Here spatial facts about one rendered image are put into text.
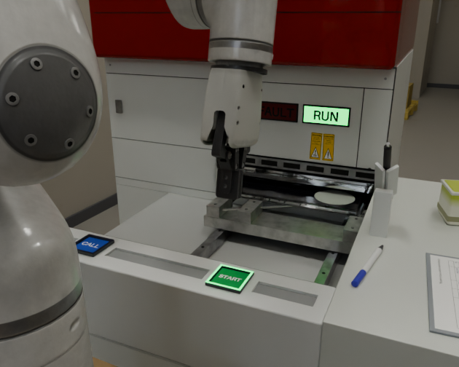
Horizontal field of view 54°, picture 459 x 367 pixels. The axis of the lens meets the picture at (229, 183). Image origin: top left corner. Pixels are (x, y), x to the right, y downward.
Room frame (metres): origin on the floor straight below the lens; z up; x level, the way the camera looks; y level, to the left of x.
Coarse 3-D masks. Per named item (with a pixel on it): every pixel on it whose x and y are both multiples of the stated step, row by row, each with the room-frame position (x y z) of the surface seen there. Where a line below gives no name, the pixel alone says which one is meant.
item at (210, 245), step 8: (216, 232) 0.97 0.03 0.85; (224, 232) 0.98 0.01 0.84; (232, 232) 1.03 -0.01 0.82; (208, 240) 0.93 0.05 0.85; (216, 240) 0.94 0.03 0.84; (224, 240) 0.98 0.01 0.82; (200, 248) 0.89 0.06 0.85; (208, 248) 0.90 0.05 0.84; (216, 248) 0.94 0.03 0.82; (200, 256) 0.87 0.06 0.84; (208, 256) 0.90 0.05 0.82
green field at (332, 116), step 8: (304, 112) 1.13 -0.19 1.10; (312, 112) 1.13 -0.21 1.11; (320, 112) 1.12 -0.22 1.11; (328, 112) 1.11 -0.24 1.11; (336, 112) 1.10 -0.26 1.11; (344, 112) 1.09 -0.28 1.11; (304, 120) 1.13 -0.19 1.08; (312, 120) 1.13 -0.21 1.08; (320, 120) 1.12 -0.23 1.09; (328, 120) 1.11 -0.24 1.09; (336, 120) 1.10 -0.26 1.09; (344, 120) 1.09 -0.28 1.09
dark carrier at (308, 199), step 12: (252, 180) 1.20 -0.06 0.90; (264, 180) 1.20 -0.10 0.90; (276, 180) 1.20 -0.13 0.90; (252, 192) 1.10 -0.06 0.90; (264, 192) 1.10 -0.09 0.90; (276, 192) 1.10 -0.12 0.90; (288, 192) 1.10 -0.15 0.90; (300, 192) 1.10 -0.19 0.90; (312, 192) 1.10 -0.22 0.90; (348, 192) 1.10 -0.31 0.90; (360, 192) 1.10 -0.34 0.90; (324, 204) 1.02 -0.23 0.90; (348, 204) 1.02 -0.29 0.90
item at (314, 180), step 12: (216, 168) 1.22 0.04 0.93; (252, 168) 1.18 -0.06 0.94; (264, 168) 1.17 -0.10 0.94; (288, 180) 1.14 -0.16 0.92; (300, 180) 1.12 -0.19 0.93; (312, 180) 1.11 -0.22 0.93; (324, 180) 1.10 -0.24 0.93; (336, 180) 1.09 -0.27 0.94; (348, 180) 1.08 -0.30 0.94; (372, 192) 1.05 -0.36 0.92
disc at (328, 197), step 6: (318, 192) 1.10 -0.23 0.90; (324, 192) 1.10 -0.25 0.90; (330, 192) 1.10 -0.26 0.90; (336, 192) 1.10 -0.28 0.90; (342, 192) 1.10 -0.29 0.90; (318, 198) 1.06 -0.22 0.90; (324, 198) 1.06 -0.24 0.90; (330, 198) 1.06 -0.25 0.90; (336, 198) 1.06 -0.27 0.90; (342, 198) 1.06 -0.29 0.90; (348, 198) 1.06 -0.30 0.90; (354, 198) 1.06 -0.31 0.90; (336, 204) 1.02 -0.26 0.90; (342, 204) 1.02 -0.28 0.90
